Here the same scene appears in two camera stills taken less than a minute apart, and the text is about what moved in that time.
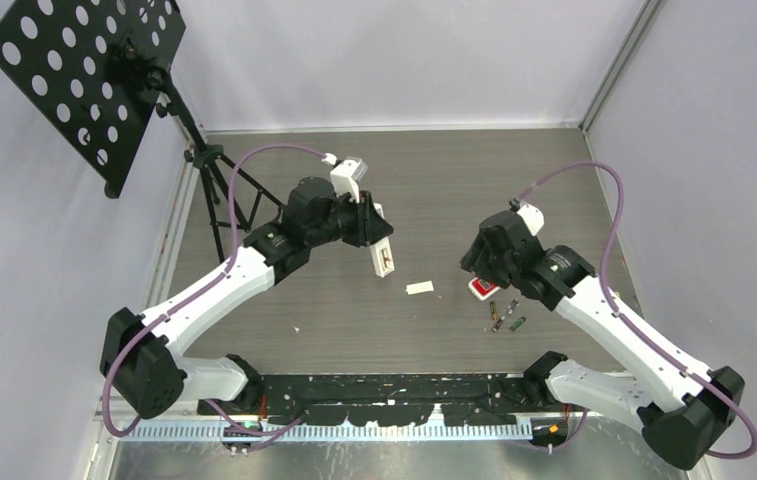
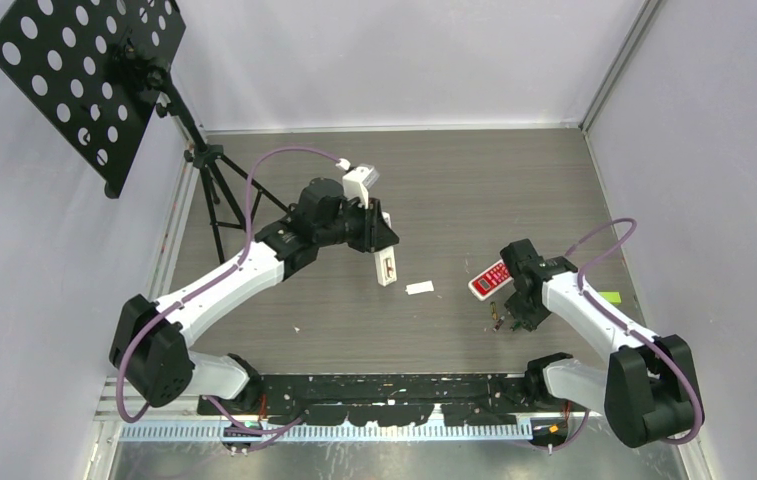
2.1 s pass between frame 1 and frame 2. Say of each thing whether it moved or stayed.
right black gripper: moved
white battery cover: stayed
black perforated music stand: stayed
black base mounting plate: stayed
